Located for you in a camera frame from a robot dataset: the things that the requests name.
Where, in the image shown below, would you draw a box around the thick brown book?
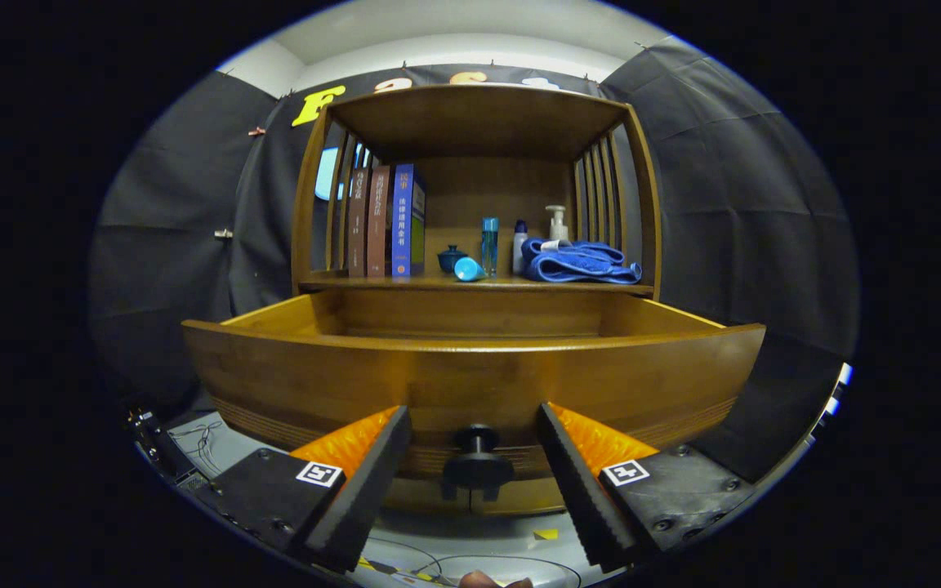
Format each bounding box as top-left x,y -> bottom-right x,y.
366,165 -> 395,278

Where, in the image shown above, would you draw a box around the wooden cabinet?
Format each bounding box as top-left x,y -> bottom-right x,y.
289,83 -> 664,517

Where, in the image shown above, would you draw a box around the wooden countertop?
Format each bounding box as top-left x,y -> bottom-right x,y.
299,269 -> 656,296

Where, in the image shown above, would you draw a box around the black backdrop cloth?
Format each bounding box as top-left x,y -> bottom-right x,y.
87,34 -> 860,483

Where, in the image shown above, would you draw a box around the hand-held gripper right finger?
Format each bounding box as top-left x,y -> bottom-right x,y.
536,401 -> 759,572

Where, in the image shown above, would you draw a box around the wooden drawer with black knob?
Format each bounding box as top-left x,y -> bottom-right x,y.
181,290 -> 768,501

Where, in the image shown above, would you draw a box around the black electronic device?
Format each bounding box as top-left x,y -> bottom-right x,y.
126,408 -> 194,483

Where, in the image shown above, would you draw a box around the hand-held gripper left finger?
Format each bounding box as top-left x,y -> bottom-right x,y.
207,404 -> 414,575

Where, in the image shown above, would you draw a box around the folded blue towel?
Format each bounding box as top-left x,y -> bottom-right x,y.
520,238 -> 644,285

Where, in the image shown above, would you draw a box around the floor cables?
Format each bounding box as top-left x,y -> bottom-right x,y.
168,421 -> 226,479

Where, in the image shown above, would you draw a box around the blue book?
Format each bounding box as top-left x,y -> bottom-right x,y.
391,163 -> 428,278

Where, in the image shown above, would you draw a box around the thin brown book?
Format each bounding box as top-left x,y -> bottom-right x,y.
346,167 -> 372,278

